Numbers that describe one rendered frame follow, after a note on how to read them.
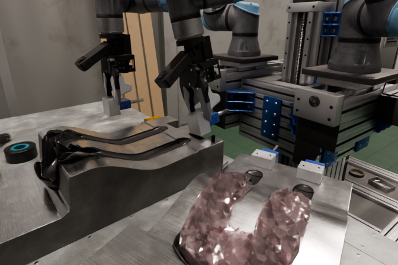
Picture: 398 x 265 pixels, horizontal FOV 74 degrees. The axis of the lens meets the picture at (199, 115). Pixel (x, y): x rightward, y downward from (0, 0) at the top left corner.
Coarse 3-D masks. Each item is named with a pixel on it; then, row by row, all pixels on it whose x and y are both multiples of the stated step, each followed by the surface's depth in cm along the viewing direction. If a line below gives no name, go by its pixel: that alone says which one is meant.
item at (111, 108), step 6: (108, 96) 85; (102, 102) 85; (108, 102) 81; (114, 102) 82; (120, 102) 84; (126, 102) 85; (132, 102) 88; (108, 108) 82; (114, 108) 83; (120, 108) 84; (126, 108) 86; (108, 114) 83; (114, 114) 83; (120, 114) 85
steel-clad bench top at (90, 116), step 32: (0, 128) 101; (32, 128) 101; (96, 128) 101; (0, 160) 77; (32, 160) 77; (224, 160) 77; (128, 224) 53; (352, 224) 53; (64, 256) 46; (352, 256) 46; (384, 256) 46
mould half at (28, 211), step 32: (64, 128) 65; (128, 128) 78; (96, 160) 50; (128, 160) 57; (160, 160) 60; (192, 160) 63; (0, 192) 53; (32, 192) 53; (64, 192) 49; (96, 192) 49; (128, 192) 54; (160, 192) 59; (0, 224) 44; (32, 224) 44; (64, 224) 46; (96, 224) 51; (0, 256) 41; (32, 256) 44
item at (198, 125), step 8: (192, 112) 72; (200, 112) 71; (216, 112) 72; (224, 112) 76; (192, 120) 69; (200, 120) 68; (216, 120) 72; (192, 128) 71; (200, 128) 68; (208, 128) 70
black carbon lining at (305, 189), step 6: (252, 174) 61; (258, 174) 60; (252, 180) 59; (258, 180) 58; (294, 186) 55; (300, 186) 56; (306, 186) 56; (300, 192) 54; (306, 192) 54; (312, 192) 54; (174, 240) 39; (174, 246) 33; (180, 252) 38; (180, 258) 32; (186, 264) 31
